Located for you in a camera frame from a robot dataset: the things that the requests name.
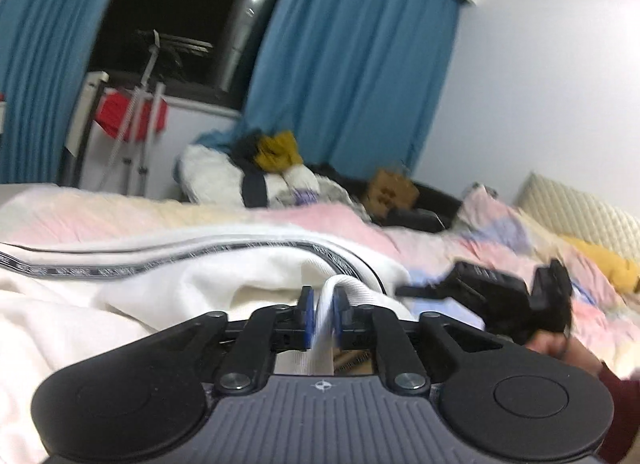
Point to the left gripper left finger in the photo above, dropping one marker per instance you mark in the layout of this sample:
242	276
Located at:
251	346

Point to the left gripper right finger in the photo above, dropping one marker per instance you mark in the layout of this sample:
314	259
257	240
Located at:
379	331

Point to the white sweatshirt with black stripe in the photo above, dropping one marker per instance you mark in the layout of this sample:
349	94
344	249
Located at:
64	303

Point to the right hand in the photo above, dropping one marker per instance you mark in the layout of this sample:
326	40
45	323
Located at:
566	349

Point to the black bag by bed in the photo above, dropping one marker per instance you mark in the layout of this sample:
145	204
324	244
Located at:
433	211

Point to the yellow plush toy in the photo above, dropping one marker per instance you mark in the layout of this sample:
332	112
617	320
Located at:
621	272

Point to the brown cardboard box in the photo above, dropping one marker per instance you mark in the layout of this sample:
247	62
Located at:
389	190

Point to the white pillow pile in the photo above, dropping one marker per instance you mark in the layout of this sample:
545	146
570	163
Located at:
207	176

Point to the mustard yellow garment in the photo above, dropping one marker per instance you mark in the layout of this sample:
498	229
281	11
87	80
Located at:
277	153

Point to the blue curtain right of window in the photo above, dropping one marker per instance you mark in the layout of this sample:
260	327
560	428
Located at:
357	82

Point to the blue curtain of window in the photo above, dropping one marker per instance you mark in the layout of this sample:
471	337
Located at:
357	82
45	51

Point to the dark window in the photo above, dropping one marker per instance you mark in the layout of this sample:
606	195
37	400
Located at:
235	28

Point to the blue curtain left of window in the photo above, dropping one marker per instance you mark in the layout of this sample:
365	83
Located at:
45	51

